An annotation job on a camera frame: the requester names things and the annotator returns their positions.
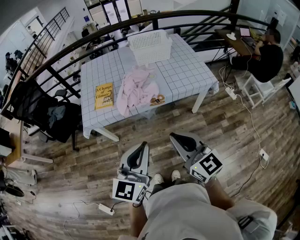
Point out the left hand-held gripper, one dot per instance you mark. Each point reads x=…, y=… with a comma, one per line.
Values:
x=127, y=189

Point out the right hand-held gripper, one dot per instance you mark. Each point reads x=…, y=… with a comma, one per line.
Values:
x=206, y=165

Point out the pink clothes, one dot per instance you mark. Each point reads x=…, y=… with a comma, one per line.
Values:
x=138, y=89

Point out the white plastic laundry basket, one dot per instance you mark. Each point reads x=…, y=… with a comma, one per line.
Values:
x=150, y=47

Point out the person's right forearm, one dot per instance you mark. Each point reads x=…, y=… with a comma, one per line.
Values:
x=220, y=194

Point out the person's left forearm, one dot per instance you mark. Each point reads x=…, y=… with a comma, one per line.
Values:
x=138, y=220

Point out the person's left shoe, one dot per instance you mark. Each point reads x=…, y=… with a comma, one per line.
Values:
x=159, y=178

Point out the person's shoe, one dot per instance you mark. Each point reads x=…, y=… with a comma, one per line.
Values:
x=175, y=175
x=159, y=178

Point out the person's right shoe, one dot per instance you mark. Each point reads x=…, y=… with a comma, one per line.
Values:
x=175, y=175

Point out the person's dark trousers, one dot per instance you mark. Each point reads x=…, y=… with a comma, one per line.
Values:
x=161, y=186

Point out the white table leg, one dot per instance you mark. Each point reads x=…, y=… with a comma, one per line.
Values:
x=199, y=103
x=106, y=134

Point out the white power strip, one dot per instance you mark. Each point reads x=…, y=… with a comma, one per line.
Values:
x=230, y=93
x=106, y=209

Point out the person's white shirt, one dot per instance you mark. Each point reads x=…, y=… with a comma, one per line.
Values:
x=187, y=211

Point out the yellow book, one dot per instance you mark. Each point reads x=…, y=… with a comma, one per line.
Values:
x=104, y=96

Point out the white grid tablecloth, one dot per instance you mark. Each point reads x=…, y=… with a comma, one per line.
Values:
x=187, y=70

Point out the white plug adapter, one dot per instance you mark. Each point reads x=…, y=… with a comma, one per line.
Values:
x=264, y=154

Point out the white stool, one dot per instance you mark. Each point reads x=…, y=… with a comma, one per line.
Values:
x=260, y=90

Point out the grey cloth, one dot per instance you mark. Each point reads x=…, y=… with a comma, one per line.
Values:
x=56, y=114

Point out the brown wooden side desk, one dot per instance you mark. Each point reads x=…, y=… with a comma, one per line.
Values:
x=234, y=44

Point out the white desk lamp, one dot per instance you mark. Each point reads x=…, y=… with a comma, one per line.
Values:
x=230, y=35

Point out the black office chair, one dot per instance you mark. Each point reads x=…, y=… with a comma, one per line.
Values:
x=28, y=103

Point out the black curved railing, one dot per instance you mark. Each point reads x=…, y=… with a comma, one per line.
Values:
x=155, y=24

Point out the open laptop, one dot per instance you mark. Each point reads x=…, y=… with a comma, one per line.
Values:
x=246, y=32

